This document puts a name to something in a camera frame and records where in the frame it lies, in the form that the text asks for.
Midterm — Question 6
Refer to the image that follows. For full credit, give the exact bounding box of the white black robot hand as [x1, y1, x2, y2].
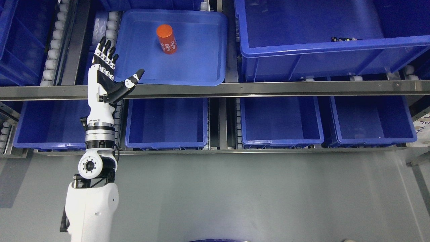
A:
[87, 37, 145, 126]

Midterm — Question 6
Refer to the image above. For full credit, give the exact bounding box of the orange cylindrical capacitor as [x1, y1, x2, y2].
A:
[156, 24, 178, 54]

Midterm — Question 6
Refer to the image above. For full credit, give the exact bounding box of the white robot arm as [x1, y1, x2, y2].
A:
[60, 120, 119, 242]

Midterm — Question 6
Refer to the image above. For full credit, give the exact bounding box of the white roller track left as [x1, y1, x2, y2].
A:
[40, 0, 70, 87]

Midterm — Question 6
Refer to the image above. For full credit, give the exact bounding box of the blue bin lower left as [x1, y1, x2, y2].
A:
[13, 99, 90, 151]

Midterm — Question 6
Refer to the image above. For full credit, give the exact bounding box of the blue bin lower centre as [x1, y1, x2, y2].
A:
[125, 98, 208, 150]

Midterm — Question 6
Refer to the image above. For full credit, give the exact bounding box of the blue bin far upper left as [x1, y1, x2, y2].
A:
[0, 0, 58, 87]

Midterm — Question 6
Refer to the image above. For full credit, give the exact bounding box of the shallow blue plastic tray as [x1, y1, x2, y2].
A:
[114, 9, 227, 87]

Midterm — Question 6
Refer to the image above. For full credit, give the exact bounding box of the blue bin lower centre-right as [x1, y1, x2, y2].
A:
[240, 96, 324, 149]

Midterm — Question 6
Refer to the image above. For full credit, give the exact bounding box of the large blue bin upper right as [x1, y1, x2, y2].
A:
[234, 0, 430, 82]

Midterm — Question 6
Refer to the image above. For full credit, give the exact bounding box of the small black component in bin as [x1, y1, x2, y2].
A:
[331, 37, 361, 42]

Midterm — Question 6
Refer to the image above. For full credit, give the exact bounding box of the blue bin lower right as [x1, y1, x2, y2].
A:
[320, 95, 417, 148]

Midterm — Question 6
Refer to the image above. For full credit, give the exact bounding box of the lower steel shelf rail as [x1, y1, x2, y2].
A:
[34, 144, 407, 156]

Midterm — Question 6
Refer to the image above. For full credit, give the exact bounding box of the steel shelf rail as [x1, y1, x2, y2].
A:
[34, 144, 407, 156]
[0, 80, 430, 101]

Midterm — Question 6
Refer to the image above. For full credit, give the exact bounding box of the steel shelf front rail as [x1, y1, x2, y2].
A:
[0, 80, 430, 101]

